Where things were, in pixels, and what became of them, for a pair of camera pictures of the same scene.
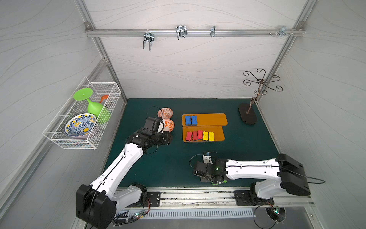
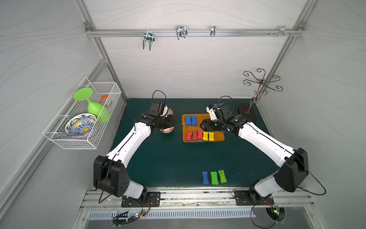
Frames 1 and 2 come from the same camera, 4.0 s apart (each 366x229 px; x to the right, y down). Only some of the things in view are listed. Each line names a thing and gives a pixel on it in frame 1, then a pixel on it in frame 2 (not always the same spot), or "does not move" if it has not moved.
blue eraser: (204, 180) does not move
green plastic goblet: (102, 113) does not move
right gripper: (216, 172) to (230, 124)
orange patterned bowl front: (169, 125) does not move
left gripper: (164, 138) to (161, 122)
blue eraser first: (188, 120) does not move
